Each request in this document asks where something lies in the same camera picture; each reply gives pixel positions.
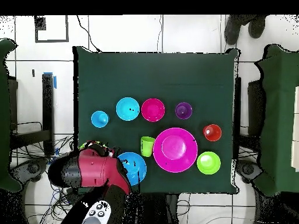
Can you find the green cup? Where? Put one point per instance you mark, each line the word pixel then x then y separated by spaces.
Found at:
pixel 147 147

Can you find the large pink bowl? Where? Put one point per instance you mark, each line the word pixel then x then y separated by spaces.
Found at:
pixel 175 149

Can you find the large blue bowl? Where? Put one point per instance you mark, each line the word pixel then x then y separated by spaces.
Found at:
pixel 136 168

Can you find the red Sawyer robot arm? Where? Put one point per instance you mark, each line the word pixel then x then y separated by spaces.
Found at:
pixel 93 170

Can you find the stack of white boxes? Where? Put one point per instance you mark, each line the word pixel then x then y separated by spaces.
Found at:
pixel 296 128

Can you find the small magenta bowl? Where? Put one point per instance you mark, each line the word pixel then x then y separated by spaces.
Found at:
pixel 153 110

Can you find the small cyan bowl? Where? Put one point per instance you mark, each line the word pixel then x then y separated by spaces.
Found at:
pixel 127 113

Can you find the purple cup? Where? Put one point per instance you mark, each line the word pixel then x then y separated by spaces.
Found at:
pixel 183 110

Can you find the dark green tablecloth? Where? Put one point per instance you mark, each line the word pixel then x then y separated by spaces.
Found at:
pixel 151 74

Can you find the blue cup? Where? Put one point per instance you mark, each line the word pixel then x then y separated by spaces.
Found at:
pixel 100 119

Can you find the orange red cup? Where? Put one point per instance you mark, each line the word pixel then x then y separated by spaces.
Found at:
pixel 212 132

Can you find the small green bowl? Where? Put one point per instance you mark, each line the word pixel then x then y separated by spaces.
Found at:
pixel 208 162

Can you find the black metal stand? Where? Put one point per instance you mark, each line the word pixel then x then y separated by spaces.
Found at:
pixel 48 112

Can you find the blue tape strip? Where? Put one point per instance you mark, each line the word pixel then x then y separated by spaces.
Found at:
pixel 55 82

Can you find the black box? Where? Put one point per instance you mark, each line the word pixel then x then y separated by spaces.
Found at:
pixel 255 109
pixel 12 105

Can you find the grey chair base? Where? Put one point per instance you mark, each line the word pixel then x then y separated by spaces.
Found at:
pixel 247 169
pixel 32 168

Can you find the person's foot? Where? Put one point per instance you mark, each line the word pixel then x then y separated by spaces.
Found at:
pixel 233 32
pixel 257 29

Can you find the green cloth side table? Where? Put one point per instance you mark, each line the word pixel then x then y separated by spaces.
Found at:
pixel 4 116
pixel 280 116

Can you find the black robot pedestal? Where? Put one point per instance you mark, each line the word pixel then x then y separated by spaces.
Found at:
pixel 151 210

